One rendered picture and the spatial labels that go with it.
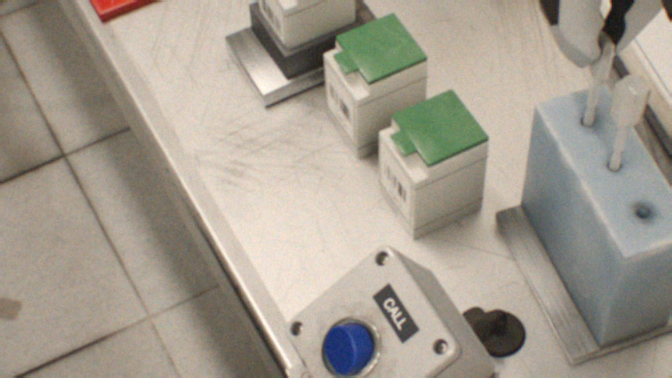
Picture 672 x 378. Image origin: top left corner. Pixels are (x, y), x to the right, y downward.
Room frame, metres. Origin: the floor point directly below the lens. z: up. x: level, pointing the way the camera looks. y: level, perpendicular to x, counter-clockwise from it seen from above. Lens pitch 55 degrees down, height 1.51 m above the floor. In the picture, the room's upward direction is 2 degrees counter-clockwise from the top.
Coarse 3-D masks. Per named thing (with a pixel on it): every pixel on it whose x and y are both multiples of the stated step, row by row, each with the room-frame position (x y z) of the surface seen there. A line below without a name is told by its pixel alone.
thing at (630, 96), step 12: (624, 84) 0.39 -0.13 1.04; (636, 84) 0.39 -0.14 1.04; (612, 96) 0.39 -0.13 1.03; (624, 96) 0.38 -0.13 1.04; (636, 96) 0.38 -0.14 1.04; (648, 96) 0.39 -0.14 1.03; (612, 108) 0.39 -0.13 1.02; (624, 108) 0.38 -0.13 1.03; (636, 108) 0.38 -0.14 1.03; (612, 120) 0.39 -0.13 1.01; (624, 120) 0.38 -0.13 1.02; (636, 120) 0.38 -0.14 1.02
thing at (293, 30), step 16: (272, 0) 0.55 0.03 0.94; (288, 0) 0.54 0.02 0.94; (304, 0) 0.54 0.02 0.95; (320, 0) 0.54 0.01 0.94; (336, 0) 0.55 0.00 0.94; (352, 0) 0.55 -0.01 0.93; (272, 16) 0.55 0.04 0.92; (288, 16) 0.53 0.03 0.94; (304, 16) 0.54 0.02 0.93; (320, 16) 0.54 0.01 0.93; (336, 16) 0.55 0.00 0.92; (352, 16) 0.55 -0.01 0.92; (288, 32) 0.53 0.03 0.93; (304, 32) 0.54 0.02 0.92; (320, 32) 0.54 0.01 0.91; (288, 48) 0.53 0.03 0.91
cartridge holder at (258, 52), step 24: (360, 0) 0.59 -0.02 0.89; (264, 24) 0.55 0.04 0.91; (360, 24) 0.55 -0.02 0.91; (240, 48) 0.55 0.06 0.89; (264, 48) 0.55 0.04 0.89; (312, 48) 0.53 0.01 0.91; (264, 72) 0.53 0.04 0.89; (288, 72) 0.53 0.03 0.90; (312, 72) 0.53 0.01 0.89; (264, 96) 0.52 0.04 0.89
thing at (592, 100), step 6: (594, 78) 0.41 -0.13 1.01; (594, 84) 0.42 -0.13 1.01; (600, 84) 0.42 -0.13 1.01; (594, 90) 0.42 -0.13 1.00; (594, 96) 0.42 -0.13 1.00; (588, 102) 0.42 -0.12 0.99; (594, 102) 0.42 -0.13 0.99; (588, 108) 0.42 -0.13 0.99; (594, 108) 0.42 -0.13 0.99; (588, 114) 0.42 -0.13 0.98; (594, 114) 0.42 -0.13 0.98; (588, 120) 0.42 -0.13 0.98; (588, 126) 0.42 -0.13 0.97
